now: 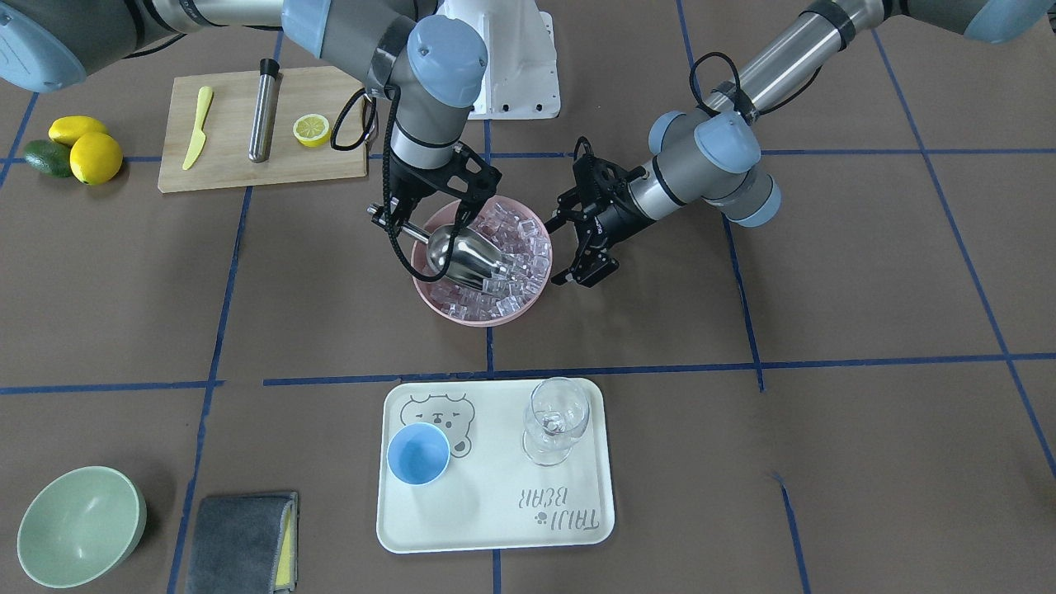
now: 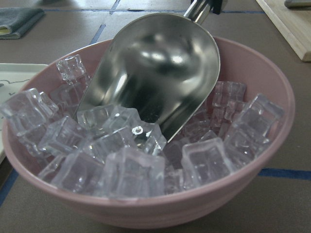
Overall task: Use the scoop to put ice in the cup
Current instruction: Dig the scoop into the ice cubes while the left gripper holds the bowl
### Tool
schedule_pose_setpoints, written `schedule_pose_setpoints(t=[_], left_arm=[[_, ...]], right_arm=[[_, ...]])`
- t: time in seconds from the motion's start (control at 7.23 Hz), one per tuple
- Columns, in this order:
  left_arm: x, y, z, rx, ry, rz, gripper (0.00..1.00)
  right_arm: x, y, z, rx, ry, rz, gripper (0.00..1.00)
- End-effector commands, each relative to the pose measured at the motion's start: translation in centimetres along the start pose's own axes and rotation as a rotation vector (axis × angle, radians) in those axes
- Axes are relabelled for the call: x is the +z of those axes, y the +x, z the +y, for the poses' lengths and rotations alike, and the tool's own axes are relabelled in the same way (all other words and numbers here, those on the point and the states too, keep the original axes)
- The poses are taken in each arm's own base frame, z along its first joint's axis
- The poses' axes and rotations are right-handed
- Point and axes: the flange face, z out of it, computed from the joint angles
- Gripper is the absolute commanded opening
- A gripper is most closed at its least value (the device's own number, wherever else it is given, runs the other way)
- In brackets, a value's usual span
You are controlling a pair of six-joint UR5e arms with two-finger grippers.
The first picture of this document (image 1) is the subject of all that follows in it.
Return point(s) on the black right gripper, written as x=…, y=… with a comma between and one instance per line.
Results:
x=410, y=186

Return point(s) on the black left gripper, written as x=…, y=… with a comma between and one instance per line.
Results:
x=620, y=218

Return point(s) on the metal ice scoop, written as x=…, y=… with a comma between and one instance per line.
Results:
x=471, y=261

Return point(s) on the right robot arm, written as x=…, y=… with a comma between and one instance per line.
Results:
x=50, y=45

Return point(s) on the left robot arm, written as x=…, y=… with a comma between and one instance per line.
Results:
x=710, y=153

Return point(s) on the clear ice cubes pile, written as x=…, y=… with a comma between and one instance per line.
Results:
x=520, y=247

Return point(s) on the blue plastic cup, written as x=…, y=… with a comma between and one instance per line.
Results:
x=418, y=454

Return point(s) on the pink bowl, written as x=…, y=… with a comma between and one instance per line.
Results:
x=462, y=313

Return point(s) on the half lemon slice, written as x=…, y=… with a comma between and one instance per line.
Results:
x=312, y=130

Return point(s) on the clear wine glass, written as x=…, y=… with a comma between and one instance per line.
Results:
x=557, y=416

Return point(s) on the metal cylinder muddler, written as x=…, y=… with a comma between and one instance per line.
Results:
x=264, y=116

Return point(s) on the yellow plastic knife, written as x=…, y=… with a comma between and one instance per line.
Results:
x=198, y=137

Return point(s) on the cream bear tray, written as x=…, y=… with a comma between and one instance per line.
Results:
x=491, y=495

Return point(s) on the yellow lemon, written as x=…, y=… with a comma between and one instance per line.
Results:
x=68, y=129
x=95, y=158

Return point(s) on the green avocado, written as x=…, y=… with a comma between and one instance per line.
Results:
x=48, y=157

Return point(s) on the grey folded cloth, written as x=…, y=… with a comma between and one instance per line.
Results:
x=245, y=544

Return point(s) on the green bowl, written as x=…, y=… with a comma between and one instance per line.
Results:
x=80, y=526

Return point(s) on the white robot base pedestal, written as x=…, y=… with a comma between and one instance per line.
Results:
x=498, y=58

